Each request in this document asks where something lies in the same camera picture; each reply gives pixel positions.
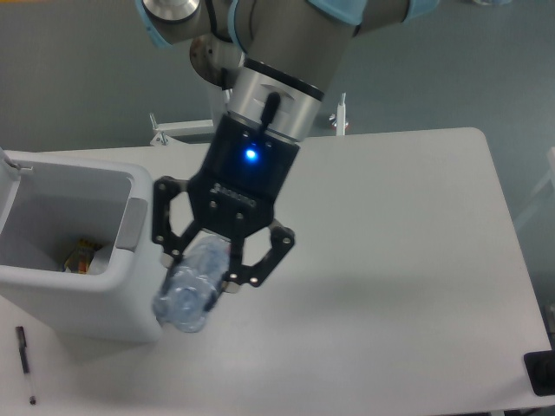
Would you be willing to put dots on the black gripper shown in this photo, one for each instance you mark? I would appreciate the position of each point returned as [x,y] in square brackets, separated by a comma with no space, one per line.
[232,195]

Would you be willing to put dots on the clear plastic water bottle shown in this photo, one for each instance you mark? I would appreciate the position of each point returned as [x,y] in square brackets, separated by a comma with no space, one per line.
[193,286]

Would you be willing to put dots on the white plastic wrapper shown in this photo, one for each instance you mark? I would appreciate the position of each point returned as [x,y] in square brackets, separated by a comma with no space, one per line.
[100,260]

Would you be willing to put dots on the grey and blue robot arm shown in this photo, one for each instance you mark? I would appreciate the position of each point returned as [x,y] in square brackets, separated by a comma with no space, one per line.
[292,50]

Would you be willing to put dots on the white trash can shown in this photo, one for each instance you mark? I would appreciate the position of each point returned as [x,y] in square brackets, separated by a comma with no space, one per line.
[48,203]

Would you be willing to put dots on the colourful snack wrapper in bin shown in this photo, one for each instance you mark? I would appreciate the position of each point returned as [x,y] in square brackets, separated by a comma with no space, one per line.
[79,258]

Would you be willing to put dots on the black pen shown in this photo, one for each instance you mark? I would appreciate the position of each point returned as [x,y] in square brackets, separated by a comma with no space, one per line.
[22,350]

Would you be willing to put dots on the black device at table edge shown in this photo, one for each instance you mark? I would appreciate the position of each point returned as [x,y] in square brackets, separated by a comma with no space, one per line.
[540,369]

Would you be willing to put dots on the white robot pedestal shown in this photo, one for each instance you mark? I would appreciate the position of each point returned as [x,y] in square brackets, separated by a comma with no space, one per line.
[217,63]

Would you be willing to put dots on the white pedestal foot bracket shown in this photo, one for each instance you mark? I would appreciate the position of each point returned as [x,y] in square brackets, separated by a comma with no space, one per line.
[338,120]

